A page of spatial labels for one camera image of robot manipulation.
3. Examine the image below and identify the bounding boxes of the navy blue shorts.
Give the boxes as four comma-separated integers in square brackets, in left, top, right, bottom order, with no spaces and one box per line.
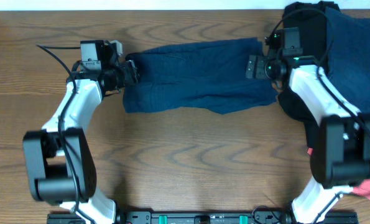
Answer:
[123,38,277,114]

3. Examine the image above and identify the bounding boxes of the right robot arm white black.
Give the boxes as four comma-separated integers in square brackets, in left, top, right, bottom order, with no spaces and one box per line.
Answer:
[246,55,370,223]

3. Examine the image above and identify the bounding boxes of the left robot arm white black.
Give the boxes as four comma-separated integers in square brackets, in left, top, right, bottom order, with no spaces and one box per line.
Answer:
[22,60,139,223]

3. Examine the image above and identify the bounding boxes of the black shirt with lettering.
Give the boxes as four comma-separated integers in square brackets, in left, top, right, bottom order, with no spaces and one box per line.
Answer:
[278,1,340,149]

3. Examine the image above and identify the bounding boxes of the dark blue garment in pile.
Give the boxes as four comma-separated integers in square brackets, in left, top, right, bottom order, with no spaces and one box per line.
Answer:
[325,9,370,113]

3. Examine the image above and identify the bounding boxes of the black mounting rail with clamps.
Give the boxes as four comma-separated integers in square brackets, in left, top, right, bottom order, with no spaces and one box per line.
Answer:
[46,206,359,224]

